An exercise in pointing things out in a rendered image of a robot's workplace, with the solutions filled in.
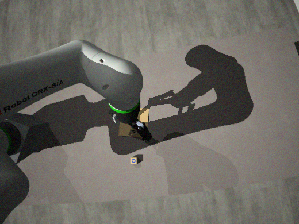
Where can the tan mat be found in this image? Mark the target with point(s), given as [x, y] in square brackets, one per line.
[124, 129]

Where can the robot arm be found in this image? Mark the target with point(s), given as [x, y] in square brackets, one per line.
[26, 81]

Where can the beige block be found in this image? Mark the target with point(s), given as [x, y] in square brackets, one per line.
[133, 132]
[134, 160]

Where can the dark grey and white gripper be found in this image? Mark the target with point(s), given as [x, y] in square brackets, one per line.
[139, 127]

